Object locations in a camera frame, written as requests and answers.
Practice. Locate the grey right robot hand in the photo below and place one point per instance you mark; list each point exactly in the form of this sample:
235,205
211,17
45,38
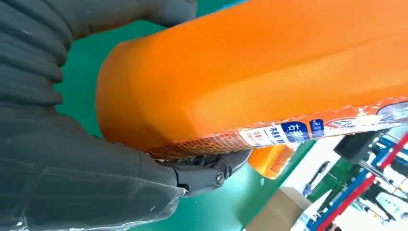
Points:
79,178

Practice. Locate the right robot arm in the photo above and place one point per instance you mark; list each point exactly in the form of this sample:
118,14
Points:
28,57

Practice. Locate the brown cardboard box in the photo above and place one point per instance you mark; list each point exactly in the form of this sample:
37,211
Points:
277,212

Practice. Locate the white table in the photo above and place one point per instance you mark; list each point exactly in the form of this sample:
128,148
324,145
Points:
315,153

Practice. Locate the black carry case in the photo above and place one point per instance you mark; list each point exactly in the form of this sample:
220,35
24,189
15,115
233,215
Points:
357,145

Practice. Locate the red metal bar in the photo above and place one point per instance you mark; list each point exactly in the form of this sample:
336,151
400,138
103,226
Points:
360,191

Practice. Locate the blue metal frame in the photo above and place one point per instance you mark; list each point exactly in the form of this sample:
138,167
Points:
345,191

